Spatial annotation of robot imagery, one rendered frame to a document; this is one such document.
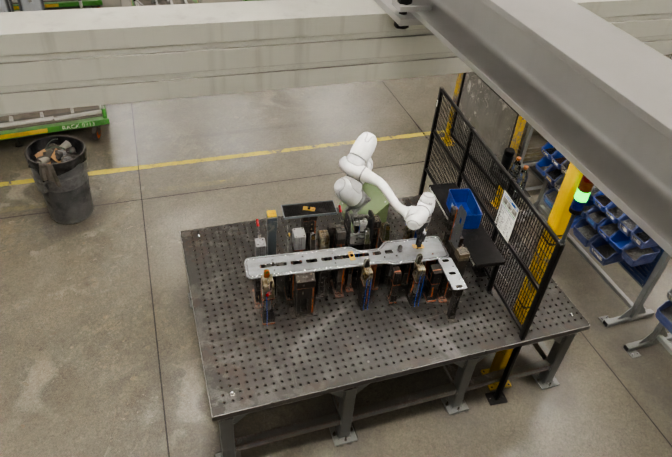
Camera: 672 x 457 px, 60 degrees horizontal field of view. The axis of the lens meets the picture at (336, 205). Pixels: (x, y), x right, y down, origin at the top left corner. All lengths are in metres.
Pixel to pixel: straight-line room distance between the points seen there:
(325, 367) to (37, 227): 3.32
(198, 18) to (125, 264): 4.64
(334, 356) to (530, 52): 3.17
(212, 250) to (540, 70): 3.83
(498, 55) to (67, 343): 4.47
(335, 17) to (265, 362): 3.01
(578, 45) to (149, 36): 0.54
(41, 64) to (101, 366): 3.99
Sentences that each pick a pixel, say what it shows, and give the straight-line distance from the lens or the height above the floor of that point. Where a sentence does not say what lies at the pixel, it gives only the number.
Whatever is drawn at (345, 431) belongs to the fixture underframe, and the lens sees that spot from 4.19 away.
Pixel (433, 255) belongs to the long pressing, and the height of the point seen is 1.00.
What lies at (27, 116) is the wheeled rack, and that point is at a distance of 7.18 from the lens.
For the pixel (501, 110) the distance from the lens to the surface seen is 6.07.
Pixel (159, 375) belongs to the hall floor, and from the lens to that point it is 4.60.
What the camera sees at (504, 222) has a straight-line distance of 4.06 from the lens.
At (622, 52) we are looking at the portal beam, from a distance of 0.64.
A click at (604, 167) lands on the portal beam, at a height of 3.41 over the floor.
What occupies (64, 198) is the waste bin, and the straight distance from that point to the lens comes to 5.75.
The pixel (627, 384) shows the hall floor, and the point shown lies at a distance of 5.17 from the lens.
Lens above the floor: 3.71
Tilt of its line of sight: 39 degrees down
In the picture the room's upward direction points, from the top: 5 degrees clockwise
